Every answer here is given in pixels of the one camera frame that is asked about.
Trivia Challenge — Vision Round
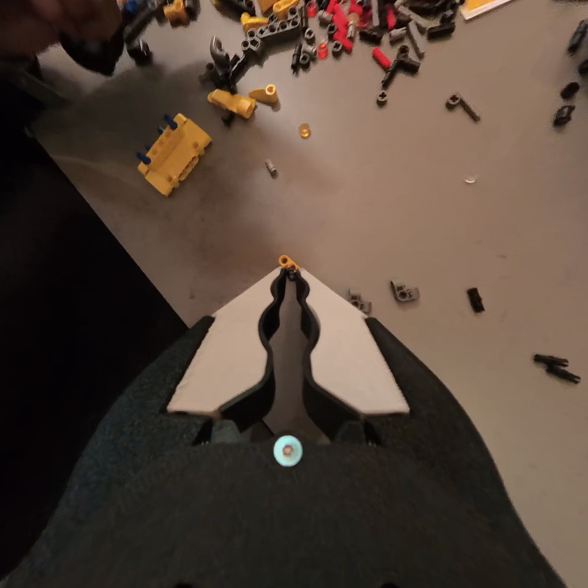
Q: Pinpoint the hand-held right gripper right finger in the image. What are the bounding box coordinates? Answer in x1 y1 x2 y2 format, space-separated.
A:
295 269 410 443

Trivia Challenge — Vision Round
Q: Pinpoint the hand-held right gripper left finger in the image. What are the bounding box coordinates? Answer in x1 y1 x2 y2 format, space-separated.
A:
166 266 282 430

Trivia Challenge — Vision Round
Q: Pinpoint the person's left hand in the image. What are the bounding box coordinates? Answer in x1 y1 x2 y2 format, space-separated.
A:
0 0 122 58

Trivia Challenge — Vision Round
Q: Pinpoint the yellow block with blue pins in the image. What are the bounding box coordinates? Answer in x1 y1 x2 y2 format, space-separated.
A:
136 113 213 197

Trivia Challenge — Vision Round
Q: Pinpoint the yellow toy connector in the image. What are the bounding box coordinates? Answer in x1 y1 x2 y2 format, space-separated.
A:
207 88 257 120

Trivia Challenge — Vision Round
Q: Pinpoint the yellow cone toy piece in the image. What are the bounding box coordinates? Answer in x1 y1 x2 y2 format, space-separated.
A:
248 84 280 107

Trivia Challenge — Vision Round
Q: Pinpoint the grey angled toy piece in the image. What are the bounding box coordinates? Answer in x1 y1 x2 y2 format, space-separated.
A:
445 92 481 123

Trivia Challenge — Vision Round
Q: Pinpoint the black claw toy piece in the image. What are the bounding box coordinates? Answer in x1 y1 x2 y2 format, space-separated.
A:
199 37 249 92

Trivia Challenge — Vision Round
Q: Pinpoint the pile of toy building pieces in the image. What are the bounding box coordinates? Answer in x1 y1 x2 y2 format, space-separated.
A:
117 0 460 92

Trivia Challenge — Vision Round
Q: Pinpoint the printed leaflet in plastic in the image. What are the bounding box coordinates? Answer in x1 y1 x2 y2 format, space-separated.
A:
461 0 515 20

